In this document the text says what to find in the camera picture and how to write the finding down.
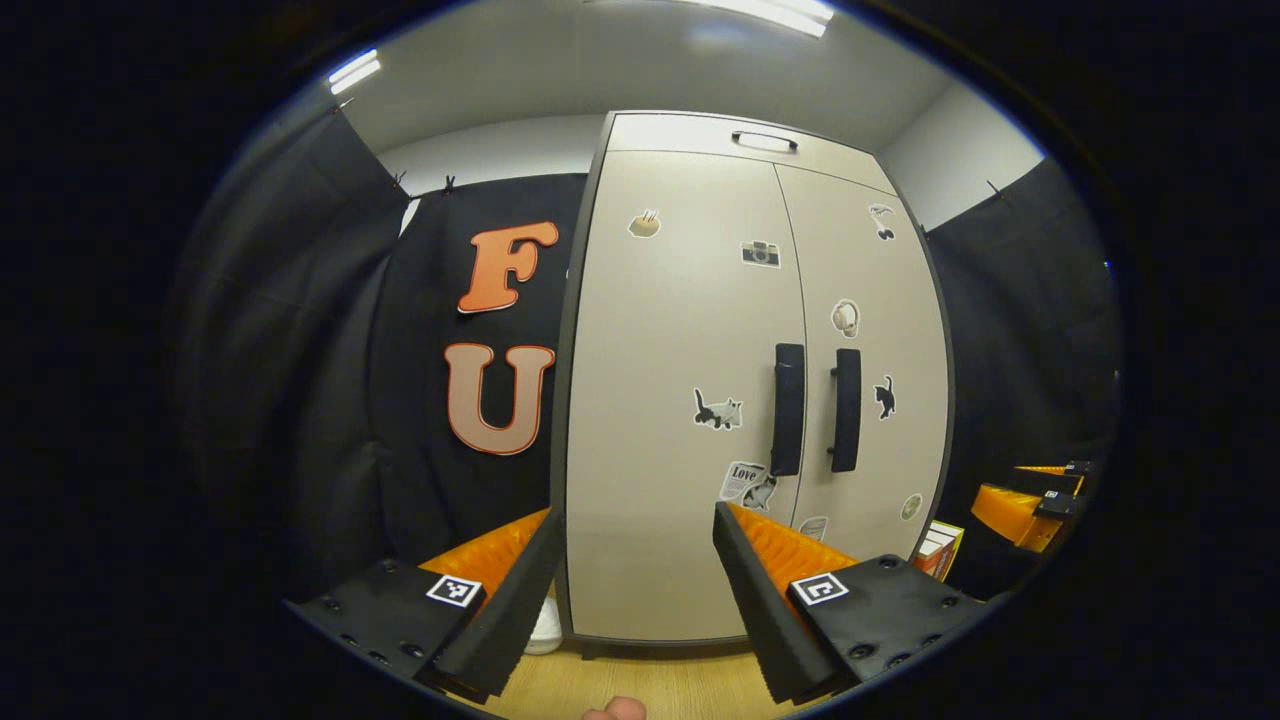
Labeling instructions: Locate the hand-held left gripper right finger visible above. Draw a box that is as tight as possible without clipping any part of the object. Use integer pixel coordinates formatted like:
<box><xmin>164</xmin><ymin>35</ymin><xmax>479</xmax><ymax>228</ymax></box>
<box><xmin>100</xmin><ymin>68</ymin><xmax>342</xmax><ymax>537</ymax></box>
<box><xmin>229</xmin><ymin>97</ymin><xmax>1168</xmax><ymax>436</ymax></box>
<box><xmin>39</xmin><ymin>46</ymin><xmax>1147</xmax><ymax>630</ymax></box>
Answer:
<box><xmin>712</xmin><ymin>501</ymin><xmax>988</xmax><ymax>706</ymax></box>

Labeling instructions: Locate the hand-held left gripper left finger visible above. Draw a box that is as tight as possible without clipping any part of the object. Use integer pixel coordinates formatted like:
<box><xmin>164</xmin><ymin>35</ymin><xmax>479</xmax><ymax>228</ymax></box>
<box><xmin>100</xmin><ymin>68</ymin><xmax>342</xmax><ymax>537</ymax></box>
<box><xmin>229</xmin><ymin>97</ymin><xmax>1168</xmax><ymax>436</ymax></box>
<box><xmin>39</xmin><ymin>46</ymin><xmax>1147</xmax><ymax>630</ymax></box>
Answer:
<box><xmin>283</xmin><ymin>507</ymin><xmax>569</xmax><ymax>705</ymax></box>

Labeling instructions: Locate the white cabinet door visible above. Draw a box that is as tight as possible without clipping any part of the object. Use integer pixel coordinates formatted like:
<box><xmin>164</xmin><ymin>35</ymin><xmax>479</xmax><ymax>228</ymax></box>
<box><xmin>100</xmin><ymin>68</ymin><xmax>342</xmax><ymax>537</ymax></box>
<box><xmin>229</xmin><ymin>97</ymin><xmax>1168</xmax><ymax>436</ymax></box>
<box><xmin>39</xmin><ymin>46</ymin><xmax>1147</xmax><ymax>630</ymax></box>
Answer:
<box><xmin>775</xmin><ymin>165</ymin><xmax>951</xmax><ymax>566</ymax></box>
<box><xmin>565</xmin><ymin>150</ymin><xmax>809</xmax><ymax>641</ymax></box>

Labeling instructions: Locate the white shoe cabinet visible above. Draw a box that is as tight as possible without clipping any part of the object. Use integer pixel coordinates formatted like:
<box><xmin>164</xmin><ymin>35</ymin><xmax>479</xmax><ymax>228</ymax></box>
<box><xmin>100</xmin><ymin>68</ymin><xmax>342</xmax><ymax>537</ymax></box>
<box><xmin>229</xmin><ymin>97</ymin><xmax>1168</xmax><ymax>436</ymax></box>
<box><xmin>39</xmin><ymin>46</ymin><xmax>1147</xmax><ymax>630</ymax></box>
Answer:
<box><xmin>548</xmin><ymin>110</ymin><xmax>956</xmax><ymax>661</ymax></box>

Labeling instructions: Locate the white round object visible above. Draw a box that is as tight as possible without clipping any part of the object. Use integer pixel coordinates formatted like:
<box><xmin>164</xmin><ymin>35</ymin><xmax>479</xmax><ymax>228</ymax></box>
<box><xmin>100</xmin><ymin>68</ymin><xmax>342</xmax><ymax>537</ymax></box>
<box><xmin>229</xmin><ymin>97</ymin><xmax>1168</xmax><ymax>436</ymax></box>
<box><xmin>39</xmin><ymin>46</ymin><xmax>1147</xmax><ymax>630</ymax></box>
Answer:
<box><xmin>522</xmin><ymin>595</ymin><xmax>564</xmax><ymax>657</ymax></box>

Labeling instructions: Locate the yellow book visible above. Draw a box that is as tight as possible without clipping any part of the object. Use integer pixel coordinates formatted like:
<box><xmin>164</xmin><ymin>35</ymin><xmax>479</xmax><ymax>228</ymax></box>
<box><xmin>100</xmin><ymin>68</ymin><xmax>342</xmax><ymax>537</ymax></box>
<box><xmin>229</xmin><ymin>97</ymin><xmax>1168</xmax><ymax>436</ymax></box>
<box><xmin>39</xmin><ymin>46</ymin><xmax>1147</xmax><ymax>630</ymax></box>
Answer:
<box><xmin>935</xmin><ymin>520</ymin><xmax>966</xmax><ymax>581</ymax></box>

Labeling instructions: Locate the black backdrop cloth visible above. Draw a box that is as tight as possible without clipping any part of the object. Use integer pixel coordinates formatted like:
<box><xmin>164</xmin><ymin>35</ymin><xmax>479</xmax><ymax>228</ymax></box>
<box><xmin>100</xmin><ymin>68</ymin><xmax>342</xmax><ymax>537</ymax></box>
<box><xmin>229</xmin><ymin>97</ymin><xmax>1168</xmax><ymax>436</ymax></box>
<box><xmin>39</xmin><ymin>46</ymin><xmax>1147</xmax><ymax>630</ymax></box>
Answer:
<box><xmin>170</xmin><ymin>100</ymin><xmax>591</xmax><ymax>601</ymax></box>
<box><xmin>925</xmin><ymin>155</ymin><xmax>1126</xmax><ymax>601</ymax></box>

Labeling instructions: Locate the large ceiling light panel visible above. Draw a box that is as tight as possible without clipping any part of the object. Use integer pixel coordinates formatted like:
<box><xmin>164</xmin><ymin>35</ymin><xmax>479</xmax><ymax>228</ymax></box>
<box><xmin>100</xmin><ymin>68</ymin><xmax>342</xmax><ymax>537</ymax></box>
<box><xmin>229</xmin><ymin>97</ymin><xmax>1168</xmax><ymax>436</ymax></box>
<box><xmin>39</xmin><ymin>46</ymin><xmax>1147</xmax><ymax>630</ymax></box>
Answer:
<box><xmin>590</xmin><ymin>0</ymin><xmax>836</xmax><ymax>39</ymax></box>

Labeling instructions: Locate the small ceiling light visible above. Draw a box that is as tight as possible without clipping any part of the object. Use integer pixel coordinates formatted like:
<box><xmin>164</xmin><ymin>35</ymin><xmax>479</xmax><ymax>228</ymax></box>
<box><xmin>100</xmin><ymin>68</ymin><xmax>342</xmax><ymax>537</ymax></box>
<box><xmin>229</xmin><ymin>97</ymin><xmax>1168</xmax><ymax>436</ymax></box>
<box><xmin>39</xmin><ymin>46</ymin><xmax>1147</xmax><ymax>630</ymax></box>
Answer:
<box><xmin>328</xmin><ymin>48</ymin><xmax>383</xmax><ymax>96</ymax></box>

